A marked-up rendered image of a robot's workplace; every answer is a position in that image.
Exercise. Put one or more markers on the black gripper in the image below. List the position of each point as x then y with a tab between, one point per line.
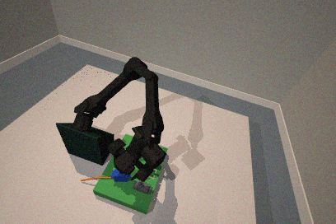
116	148

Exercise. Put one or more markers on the blue micro servo with orange cable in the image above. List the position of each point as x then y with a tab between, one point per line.
116	175

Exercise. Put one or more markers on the green flat panel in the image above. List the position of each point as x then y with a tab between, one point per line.
134	194

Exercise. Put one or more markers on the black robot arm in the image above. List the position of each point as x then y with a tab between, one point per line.
152	122

